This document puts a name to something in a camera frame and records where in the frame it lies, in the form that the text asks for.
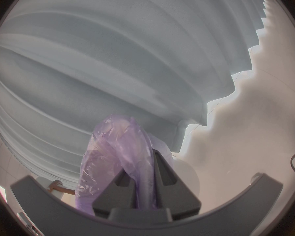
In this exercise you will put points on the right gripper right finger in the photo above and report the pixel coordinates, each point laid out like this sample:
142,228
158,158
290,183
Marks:
177,198

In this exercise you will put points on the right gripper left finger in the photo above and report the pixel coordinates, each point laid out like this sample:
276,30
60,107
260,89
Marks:
110,200

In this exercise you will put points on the purple plastic bag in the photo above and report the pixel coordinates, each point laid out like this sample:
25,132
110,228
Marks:
127,144

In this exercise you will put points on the white cushioned wooden chair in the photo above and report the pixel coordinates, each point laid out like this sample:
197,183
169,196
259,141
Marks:
61,188

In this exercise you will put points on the white curtain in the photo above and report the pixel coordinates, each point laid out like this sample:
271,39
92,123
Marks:
113,58

